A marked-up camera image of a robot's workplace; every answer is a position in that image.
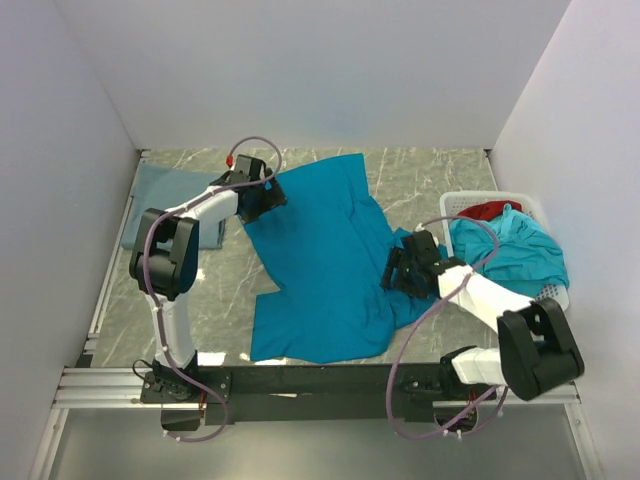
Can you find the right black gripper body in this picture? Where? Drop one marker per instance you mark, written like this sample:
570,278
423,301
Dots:
401,272

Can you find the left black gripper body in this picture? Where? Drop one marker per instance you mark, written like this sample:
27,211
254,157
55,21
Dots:
267,198

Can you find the bright blue t shirt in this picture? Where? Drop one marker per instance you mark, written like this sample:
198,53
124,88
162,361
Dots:
326,250

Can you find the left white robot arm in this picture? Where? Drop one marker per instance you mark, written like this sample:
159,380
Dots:
164,260

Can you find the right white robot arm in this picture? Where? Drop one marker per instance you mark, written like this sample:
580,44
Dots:
536,350

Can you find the white plastic laundry basket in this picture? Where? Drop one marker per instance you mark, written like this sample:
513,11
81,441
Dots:
451,203

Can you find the red t shirt in basket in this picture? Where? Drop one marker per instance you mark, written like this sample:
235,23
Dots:
489,210

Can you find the teal t shirt in basket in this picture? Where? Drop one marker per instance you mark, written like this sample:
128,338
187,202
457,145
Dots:
520,255

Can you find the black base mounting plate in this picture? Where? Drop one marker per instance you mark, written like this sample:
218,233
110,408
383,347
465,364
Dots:
298,393

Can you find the aluminium rail frame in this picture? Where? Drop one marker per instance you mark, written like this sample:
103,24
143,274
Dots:
406,182

